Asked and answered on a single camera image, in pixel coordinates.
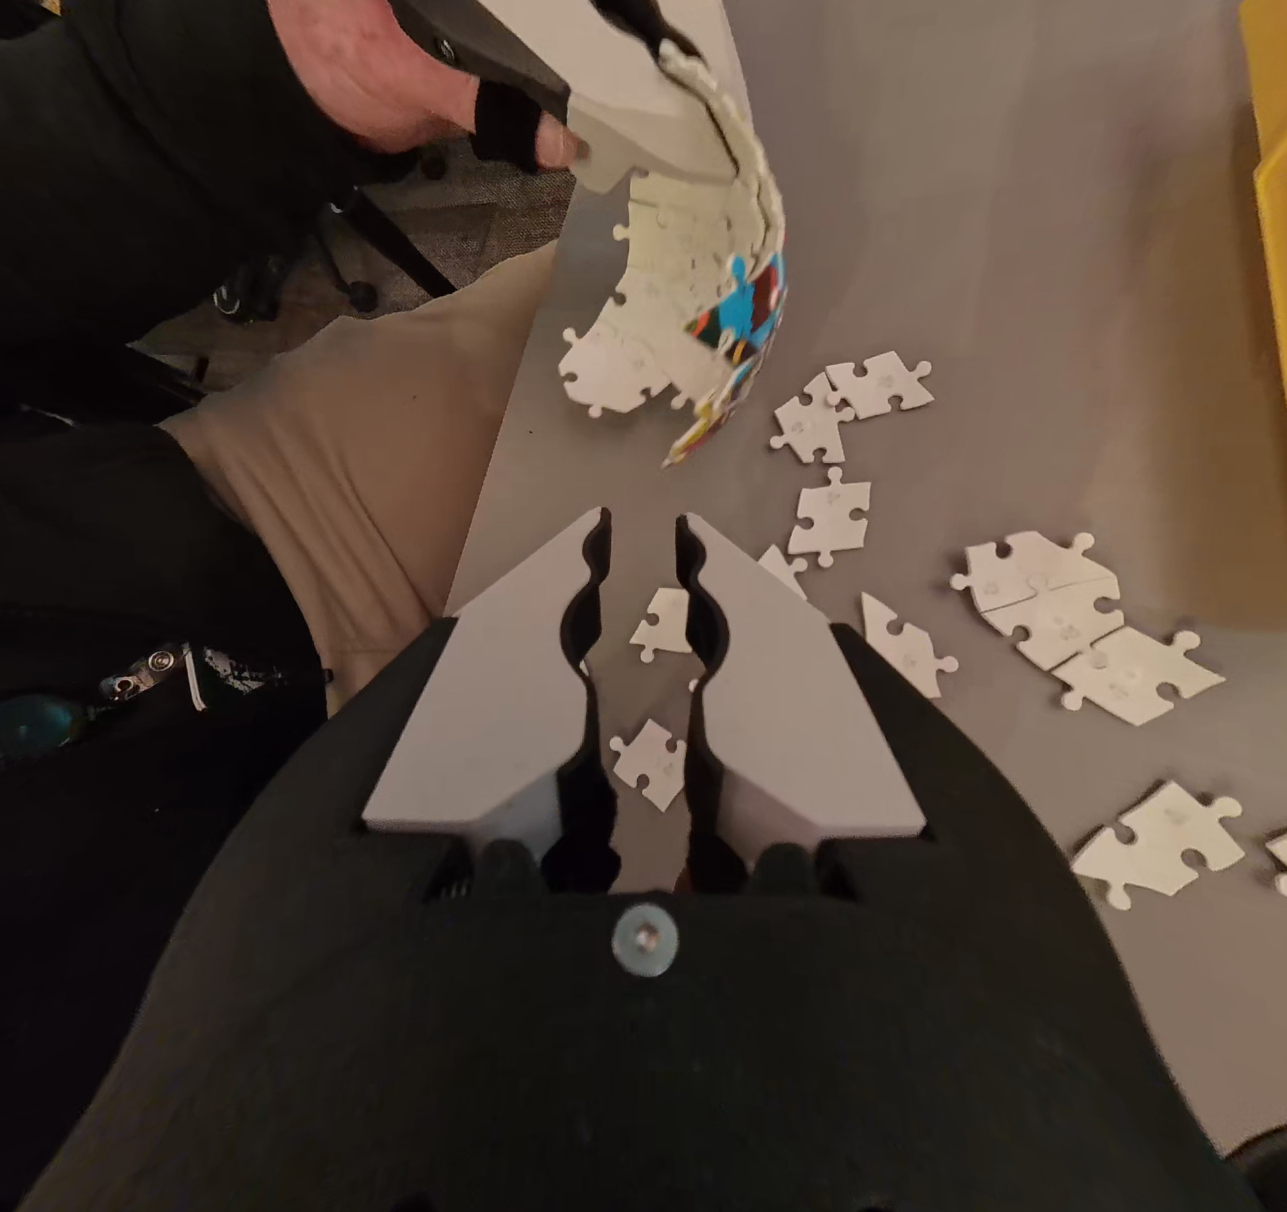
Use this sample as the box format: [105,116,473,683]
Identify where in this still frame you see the person's beige trousers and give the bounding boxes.
[158,241,561,721]

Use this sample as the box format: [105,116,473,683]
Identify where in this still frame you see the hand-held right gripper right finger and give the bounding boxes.
[675,512,926,895]

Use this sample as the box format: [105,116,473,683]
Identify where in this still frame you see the person's left hand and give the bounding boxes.
[262,0,591,174]

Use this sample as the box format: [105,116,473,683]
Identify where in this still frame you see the partly built puzzle ball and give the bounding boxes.
[558,37,790,469]

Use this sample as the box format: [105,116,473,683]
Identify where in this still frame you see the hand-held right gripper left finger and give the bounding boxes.
[361,505,617,895]

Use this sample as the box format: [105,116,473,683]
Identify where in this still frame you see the person's left forearm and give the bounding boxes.
[0,0,418,353]

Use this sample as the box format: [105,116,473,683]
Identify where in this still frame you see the black lanyard with metal clip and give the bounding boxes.
[95,643,333,713]

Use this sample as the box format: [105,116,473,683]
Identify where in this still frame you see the yellow plastic bin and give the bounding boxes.
[1238,0,1287,391]

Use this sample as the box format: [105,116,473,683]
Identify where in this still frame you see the black office chair base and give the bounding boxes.
[204,150,463,323]

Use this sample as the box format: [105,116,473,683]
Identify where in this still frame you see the puzzle pieces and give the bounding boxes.
[577,0,1287,917]

